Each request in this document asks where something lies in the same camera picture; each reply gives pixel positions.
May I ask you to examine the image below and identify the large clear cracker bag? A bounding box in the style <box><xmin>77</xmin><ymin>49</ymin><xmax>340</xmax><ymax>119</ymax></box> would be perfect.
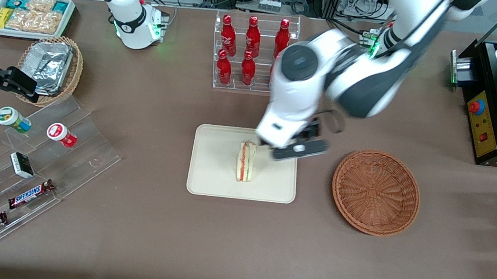
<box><xmin>5</xmin><ymin>5</ymin><xmax>63</xmax><ymax>36</ymax></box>

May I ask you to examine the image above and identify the small black box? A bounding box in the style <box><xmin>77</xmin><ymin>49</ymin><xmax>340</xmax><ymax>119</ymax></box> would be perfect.
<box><xmin>7</xmin><ymin>151</ymin><xmax>38</xmax><ymax>180</ymax></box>

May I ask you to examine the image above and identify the triangular sandwich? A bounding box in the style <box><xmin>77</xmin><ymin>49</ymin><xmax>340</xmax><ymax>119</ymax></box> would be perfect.
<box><xmin>234</xmin><ymin>139</ymin><xmax>259</xmax><ymax>184</ymax></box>

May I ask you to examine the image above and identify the green lid cup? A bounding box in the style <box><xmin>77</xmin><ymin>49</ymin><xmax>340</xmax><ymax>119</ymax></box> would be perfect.
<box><xmin>0</xmin><ymin>105</ymin><xmax>34</xmax><ymax>135</ymax></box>

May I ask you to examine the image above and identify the light wicker basket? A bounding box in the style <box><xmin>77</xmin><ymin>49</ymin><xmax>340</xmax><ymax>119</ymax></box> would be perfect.
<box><xmin>12</xmin><ymin>31</ymin><xmax>87</xmax><ymax>112</ymax></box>

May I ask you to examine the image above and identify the yellow snack packet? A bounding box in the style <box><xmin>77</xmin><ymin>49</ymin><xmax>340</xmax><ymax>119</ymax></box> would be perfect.
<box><xmin>0</xmin><ymin>7</ymin><xmax>13</xmax><ymax>30</ymax></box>

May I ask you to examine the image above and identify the clear acrylic step display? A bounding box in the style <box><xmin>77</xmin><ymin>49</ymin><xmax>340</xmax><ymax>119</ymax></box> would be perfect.
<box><xmin>0</xmin><ymin>87</ymin><xmax>129</xmax><ymax>272</ymax></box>

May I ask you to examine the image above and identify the small clear cracker bag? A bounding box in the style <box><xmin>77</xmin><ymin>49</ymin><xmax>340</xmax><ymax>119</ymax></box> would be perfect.
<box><xmin>25</xmin><ymin>0</ymin><xmax>57</xmax><ymax>14</ymax></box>

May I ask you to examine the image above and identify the white power strip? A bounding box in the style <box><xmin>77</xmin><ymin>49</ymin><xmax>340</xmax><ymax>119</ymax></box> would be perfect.
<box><xmin>258</xmin><ymin>0</ymin><xmax>283</xmax><ymax>13</ymax></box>

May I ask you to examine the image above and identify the foil container stack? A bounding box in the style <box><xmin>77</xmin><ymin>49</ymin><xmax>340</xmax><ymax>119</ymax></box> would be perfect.
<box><xmin>23</xmin><ymin>39</ymin><xmax>75</xmax><ymax>98</ymax></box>

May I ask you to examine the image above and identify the clear acrylic bottle rack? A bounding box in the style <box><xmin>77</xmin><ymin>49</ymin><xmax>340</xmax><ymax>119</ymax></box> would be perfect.
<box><xmin>207</xmin><ymin>5</ymin><xmax>303</xmax><ymax>99</ymax></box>

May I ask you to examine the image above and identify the brown wicker basket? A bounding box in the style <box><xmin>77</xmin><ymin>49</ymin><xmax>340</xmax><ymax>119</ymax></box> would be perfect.
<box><xmin>326</xmin><ymin>145</ymin><xmax>427</xmax><ymax>241</ymax></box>

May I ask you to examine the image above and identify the beige plastic tray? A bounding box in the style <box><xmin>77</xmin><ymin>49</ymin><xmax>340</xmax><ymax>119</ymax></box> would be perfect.
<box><xmin>185</xmin><ymin>120</ymin><xmax>304</xmax><ymax>208</ymax></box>

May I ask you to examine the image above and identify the red lid cup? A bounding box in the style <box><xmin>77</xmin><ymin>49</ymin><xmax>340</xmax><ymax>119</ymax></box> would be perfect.
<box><xmin>45</xmin><ymin>121</ymin><xmax>80</xmax><ymax>150</ymax></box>

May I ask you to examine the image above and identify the white snack bin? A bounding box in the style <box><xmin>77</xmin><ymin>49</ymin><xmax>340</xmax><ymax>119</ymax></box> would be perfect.
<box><xmin>0</xmin><ymin>0</ymin><xmax>78</xmax><ymax>46</ymax></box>

